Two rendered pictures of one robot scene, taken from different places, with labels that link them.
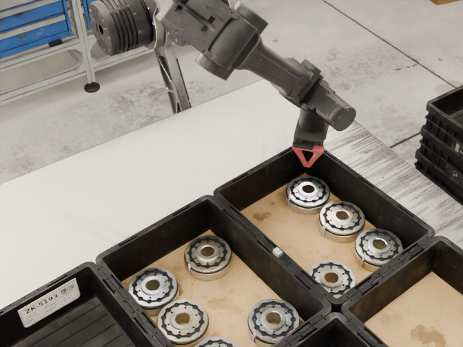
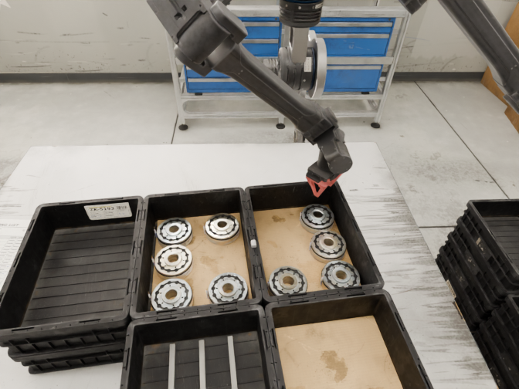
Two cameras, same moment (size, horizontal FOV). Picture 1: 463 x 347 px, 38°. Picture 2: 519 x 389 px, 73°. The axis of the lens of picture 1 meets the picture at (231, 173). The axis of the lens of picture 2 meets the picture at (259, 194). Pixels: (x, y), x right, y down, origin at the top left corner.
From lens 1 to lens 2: 0.60 m
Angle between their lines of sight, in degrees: 20
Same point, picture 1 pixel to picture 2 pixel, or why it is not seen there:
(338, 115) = (334, 158)
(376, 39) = (472, 157)
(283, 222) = (289, 229)
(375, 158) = (397, 219)
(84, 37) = not seen: hidden behind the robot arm
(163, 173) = (252, 173)
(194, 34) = (168, 18)
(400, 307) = (328, 329)
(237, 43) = (201, 37)
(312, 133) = (322, 170)
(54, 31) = not seen: hidden behind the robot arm
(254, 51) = (229, 57)
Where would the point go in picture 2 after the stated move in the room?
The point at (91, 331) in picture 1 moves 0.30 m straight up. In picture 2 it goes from (126, 240) to (96, 161)
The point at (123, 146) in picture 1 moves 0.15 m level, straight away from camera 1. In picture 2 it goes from (242, 149) to (252, 132)
